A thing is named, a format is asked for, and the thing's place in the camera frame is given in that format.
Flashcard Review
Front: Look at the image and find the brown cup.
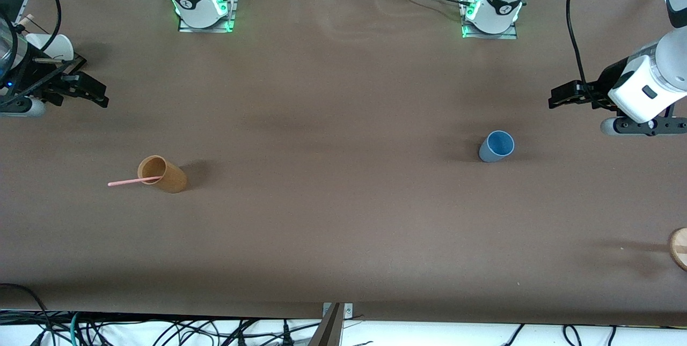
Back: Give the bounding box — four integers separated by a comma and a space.
137, 155, 188, 194

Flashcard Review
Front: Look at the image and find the round wooden disc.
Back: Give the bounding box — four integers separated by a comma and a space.
669, 227, 687, 271

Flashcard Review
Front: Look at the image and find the pink chopstick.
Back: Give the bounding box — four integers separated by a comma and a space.
108, 176, 162, 187

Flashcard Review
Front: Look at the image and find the dark stand post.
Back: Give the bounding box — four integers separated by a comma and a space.
309, 303, 344, 346

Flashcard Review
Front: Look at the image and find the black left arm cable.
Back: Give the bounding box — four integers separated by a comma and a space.
566, 0, 613, 111

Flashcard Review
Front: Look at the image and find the blue cup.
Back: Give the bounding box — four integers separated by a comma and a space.
479, 130, 515, 163

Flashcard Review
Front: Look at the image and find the metal table bracket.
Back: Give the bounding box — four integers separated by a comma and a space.
322, 303, 354, 321

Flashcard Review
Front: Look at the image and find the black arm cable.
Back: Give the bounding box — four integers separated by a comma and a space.
0, 0, 63, 94
566, 0, 613, 111

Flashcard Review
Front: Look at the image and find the white cup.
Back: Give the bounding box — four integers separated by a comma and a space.
26, 34, 74, 63

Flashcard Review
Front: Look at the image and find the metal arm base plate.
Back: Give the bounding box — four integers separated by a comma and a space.
177, 0, 237, 33
461, 0, 518, 40

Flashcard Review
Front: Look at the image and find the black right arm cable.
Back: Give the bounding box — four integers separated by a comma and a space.
0, 0, 63, 94

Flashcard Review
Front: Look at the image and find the green floor cable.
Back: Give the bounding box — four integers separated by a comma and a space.
69, 311, 83, 346

